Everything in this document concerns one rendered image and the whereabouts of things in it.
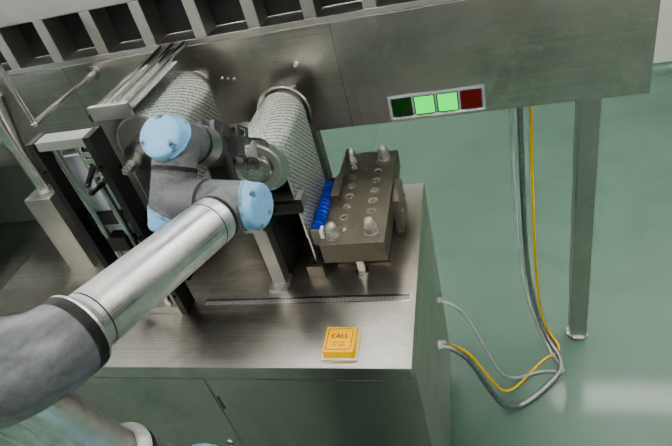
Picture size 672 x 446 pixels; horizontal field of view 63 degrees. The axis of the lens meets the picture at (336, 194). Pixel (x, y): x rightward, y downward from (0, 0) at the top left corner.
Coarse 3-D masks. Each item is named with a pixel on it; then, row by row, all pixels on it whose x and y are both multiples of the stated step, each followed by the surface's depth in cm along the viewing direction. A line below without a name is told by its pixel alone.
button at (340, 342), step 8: (328, 328) 124; (336, 328) 123; (344, 328) 123; (352, 328) 122; (328, 336) 122; (336, 336) 121; (344, 336) 121; (352, 336) 120; (328, 344) 120; (336, 344) 120; (344, 344) 119; (352, 344) 119; (328, 352) 119; (336, 352) 118; (344, 352) 118; (352, 352) 117
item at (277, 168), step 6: (300, 102) 141; (258, 150) 121; (264, 150) 121; (270, 150) 121; (270, 156) 121; (276, 156) 122; (276, 162) 122; (276, 168) 123; (240, 174) 126; (276, 174) 124; (270, 180) 125; (276, 180) 125
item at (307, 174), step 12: (312, 144) 145; (300, 156) 135; (312, 156) 144; (300, 168) 134; (312, 168) 143; (288, 180) 126; (300, 180) 133; (312, 180) 143; (324, 180) 153; (312, 192) 142; (312, 204) 141; (300, 216) 132; (312, 216) 140
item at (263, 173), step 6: (258, 156) 121; (264, 156) 122; (264, 162) 121; (270, 162) 122; (258, 168) 122; (264, 168) 122; (270, 168) 122; (246, 174) 124; (252, 174) 124; (258, 174) 124; (264, 174) 123; (270, 174) 123; (252, 180) 125; (258, 180) 124; (264, 180) 124
